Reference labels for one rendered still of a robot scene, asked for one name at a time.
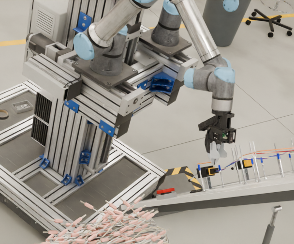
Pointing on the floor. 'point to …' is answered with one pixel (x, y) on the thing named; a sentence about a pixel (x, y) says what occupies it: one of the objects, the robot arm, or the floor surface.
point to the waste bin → (223, 21)
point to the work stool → (271, 19)
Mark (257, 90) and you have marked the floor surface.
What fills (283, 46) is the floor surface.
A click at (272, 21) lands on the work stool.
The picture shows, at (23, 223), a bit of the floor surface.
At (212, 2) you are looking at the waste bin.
